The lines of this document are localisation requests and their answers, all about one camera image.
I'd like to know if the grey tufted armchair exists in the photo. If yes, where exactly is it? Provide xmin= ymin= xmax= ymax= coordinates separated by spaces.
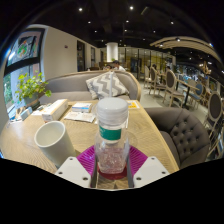
xmin=144 ymin=106 xmax=212 ymax=169

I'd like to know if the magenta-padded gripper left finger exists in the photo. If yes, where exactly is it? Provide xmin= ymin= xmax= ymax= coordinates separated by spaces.
xmin=54 ymin=144 xmax=100 ymax=189

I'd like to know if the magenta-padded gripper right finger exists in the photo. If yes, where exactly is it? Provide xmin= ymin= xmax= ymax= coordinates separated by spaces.
xmin=126 ymin=145 xmax=171 ymax=189

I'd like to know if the small wooden table holder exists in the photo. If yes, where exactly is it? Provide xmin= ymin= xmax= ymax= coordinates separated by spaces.
xmin=8 ymin=105 xmax=33 ymax=122

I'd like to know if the white printed leaflet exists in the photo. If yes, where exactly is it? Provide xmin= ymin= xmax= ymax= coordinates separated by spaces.
xmin=63 ymin=111 xmax=97 ymax=124

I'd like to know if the curved grey sofa bench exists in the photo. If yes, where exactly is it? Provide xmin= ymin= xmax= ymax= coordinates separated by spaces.
xmin=41 ymin=69 xmax=142 ymax=103

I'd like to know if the green potted plant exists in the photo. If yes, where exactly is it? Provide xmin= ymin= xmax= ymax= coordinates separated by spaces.
xmin=14 ymin=71 xmax=53 ymax=108

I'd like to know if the yellow card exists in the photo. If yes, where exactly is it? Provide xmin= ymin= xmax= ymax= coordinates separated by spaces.
xmin=126 ymin=99 xmax=141 ymax=110

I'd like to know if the wooden café table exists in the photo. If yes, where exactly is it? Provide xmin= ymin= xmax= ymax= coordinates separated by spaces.
xmin=176 ymin=78 xmax=202 ymax=109

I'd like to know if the white tissue box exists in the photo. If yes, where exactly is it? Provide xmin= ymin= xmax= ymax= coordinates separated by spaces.
xmin=41 ymin=98 xmax=69 ymax=123

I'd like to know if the white drinking straw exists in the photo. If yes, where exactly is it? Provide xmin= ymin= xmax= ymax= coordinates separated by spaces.
xmin=109 ymin=70 xmax=115 ymax=100

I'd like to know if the clear plastic water bottle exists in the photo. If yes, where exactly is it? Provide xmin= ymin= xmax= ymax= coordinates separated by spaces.
xmin=93 ymin=97 xmax=130 ymax=175

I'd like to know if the framed colourful wall poster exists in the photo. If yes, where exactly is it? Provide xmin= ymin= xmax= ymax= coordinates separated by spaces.
xmin=6 ymin=28 xmax=46 ymax=66

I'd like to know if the grey white chevron cushion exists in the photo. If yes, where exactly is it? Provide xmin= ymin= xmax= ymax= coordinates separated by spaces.
xmin=85 ymin=71 xmax=130 ymax=100

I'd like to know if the group of ceiling lights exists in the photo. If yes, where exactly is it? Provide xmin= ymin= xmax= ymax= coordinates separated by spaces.
xmin=78 ymin=4 xmax=178 ymax=26

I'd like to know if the small blue white pack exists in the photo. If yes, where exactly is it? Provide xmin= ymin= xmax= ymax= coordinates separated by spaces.
xmin=71 ymin=102 xmax=94 ymax=113

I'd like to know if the pale ceramic mug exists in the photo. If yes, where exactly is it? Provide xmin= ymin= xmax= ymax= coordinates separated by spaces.
xmin=33 ymin=120 xmax=77 ymax=168

